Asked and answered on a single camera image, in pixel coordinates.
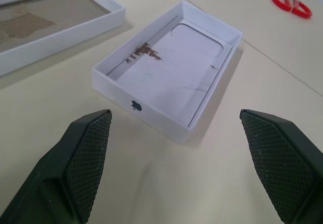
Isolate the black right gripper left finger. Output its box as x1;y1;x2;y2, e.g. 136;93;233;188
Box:
0;109;113;224

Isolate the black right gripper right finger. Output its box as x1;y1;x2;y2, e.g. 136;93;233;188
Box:
239;108;323;224

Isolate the white box lid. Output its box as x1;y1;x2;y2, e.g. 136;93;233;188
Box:
92;0;243;144

